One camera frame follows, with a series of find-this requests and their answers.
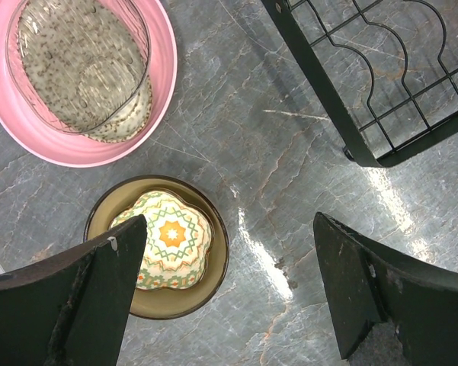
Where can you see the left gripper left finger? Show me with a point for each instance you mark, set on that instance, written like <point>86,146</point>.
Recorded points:
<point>72,308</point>

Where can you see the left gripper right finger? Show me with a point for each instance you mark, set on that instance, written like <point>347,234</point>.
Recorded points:
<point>367,283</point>

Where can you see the pink patterned bowl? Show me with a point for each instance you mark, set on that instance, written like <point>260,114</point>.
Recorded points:
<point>163,304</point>

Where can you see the small green patterned bowl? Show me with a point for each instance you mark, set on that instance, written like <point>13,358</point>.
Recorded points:
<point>178,240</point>

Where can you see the pink plate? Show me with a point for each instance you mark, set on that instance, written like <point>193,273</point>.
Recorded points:
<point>76,151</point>

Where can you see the speckled cream plate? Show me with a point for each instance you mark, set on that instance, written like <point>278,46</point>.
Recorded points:
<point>122,126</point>

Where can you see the grey glass plate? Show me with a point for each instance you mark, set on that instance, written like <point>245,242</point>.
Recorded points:
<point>76,65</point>

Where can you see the black wire dish rack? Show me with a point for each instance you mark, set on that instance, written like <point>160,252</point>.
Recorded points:
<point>386,72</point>

